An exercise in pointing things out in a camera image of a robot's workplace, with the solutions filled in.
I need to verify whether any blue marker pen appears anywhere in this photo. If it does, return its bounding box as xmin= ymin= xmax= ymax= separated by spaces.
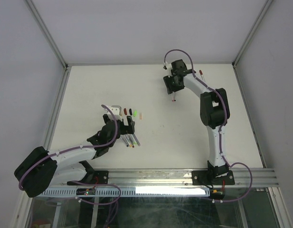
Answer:
xmin=122 ymin=135 xmax=129 ymax=147

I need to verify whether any light green cap marker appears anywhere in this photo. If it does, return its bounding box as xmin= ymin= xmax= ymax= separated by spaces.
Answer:
xmin=130 ymin=134 xmax=140 ymax=146

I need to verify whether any grey pen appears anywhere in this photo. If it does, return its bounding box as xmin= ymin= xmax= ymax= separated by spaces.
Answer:
xmin=132 ymin=134 xmax=141 ymax=146

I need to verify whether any yellow marker pen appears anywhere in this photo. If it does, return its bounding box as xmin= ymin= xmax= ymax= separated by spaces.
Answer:
xmin=125 ymin=135 xmax=133 ymax=147

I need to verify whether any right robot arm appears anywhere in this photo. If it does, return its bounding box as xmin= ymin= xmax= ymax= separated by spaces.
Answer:
xmin=163 ymin=59 xmax=230 ymax=184

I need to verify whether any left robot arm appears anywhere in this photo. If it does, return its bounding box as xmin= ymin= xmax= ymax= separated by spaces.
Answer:
xmin=14 ymin=114 xmax=135 ymax=198

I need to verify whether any controller board with LEDs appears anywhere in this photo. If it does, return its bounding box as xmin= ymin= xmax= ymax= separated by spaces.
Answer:
xmin=76 ymin=188 xmax=97 ymax=196

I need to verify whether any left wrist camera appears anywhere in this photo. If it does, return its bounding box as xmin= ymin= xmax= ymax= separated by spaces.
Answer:
xmin=107 ymin=105 xmax=123 ymax=121

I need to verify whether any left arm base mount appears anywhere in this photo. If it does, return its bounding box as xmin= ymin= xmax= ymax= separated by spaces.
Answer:
xmin=67 ymin=161 xmax=109 ymax=185

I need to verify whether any slotted cable duct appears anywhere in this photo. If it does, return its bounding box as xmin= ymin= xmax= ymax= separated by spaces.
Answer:
xmin=40 ymin=186 xmax=210 ymax=198

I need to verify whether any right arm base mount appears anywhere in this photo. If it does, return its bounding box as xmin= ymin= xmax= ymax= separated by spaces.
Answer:
xmin=191 ymin=161 xmax=235 ymax=188

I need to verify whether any aluminium front rail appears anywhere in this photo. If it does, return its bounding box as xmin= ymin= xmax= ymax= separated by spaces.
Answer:
xmin=108 ymin=168 xmax=279 ymax=188

